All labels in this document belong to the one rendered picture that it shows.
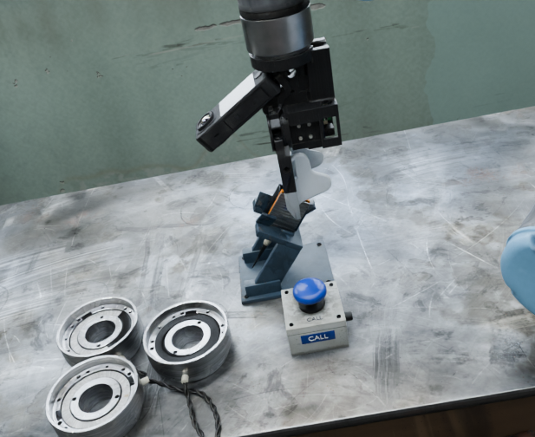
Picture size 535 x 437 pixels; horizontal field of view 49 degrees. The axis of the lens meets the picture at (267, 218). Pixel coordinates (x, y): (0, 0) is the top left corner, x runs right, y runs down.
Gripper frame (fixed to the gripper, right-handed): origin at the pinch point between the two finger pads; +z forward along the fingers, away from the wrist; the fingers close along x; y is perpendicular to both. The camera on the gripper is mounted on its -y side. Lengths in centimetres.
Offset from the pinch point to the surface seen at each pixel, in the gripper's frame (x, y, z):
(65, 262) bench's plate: 12.4, -37.1, 11.8
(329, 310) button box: -13.5, 2.3, 7.3
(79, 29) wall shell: 149, -61, 10
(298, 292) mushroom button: -12.6, -0.9, 4.5
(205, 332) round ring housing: -11.8, -13.0, 8.9
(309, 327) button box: -15.4, -0.4, 7.5
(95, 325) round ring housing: -6.5, -28.0, 9.3
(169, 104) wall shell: 149, -37, 44
